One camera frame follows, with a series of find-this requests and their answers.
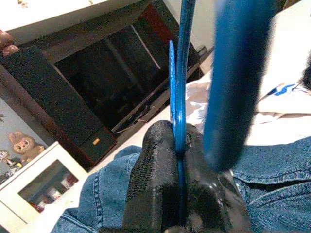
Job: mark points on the brown round figurine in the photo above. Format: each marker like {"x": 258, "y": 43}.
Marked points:
{"x": 6, "y": 40}

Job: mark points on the small glass trophy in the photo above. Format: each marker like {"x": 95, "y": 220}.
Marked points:
{"x": 4, "y": 155}

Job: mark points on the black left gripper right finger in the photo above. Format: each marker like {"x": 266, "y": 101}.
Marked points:
{"x": 206, "y": 206}

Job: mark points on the white table with black legs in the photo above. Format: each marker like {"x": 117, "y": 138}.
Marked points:
{"x": 291, "y": 36}

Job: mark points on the beige plush toy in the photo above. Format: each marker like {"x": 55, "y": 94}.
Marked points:
{"x": 23, "y": 145}

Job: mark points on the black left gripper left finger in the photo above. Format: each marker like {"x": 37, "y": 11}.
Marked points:
{"x": 155, "y": 170}

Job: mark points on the blue denim jeans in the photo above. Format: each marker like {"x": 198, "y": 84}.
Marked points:
{"x": 279, "y": 182}

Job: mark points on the blue plastic hanger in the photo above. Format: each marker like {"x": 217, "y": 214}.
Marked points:
{"x": 182, "y": 72}

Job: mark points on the tall black speaker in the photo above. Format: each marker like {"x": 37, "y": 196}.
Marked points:
{"x": 48, "y": 92}

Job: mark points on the white glass-door cabinet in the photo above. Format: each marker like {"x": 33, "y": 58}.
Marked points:
{"x": 54, "y": 151}

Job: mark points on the small shiny ornament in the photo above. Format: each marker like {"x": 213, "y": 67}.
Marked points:
{"x": 6, "y": 173}

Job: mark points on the red white bottle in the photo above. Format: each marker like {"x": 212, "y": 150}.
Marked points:
{"x": 69, "y": 180}
{"x": 36, "y": 205}
{"x": 54, "y": 194}

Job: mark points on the dark TV stand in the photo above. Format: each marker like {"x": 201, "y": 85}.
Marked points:
{"x": 109, "y": 68}

